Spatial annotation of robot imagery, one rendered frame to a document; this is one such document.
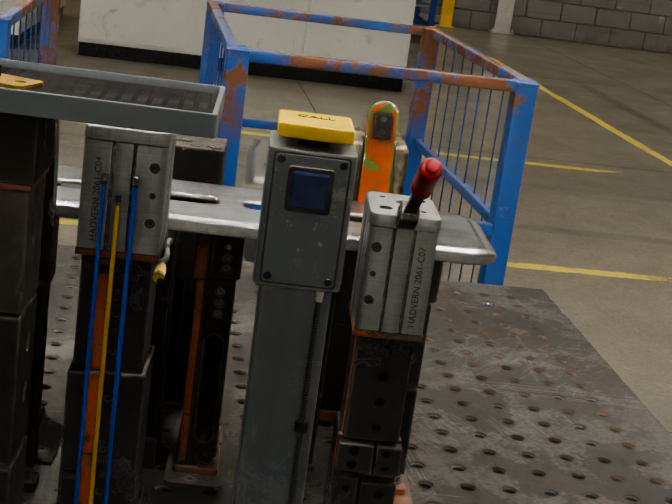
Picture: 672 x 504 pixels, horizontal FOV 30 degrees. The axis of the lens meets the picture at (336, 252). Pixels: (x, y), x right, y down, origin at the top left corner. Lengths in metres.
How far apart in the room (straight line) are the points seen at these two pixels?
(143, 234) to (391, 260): 0.23
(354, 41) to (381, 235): 8.19
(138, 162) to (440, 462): 0.59
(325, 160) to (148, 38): 8.27
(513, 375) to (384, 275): 0.71
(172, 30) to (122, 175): 8.08
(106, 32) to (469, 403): 7.68
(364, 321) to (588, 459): 0.52
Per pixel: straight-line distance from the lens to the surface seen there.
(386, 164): 1.48
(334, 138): 0.97
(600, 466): 1.61
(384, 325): 1.18
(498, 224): 3.31
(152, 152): 1.14
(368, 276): 1.17
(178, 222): 1.27
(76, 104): 0.94
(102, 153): 1.14
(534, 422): 1.70
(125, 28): 9.22
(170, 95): 1.03
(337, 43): 9.31
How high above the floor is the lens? 1.33
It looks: 16 degrees down
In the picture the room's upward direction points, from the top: 8 degrees clockwise
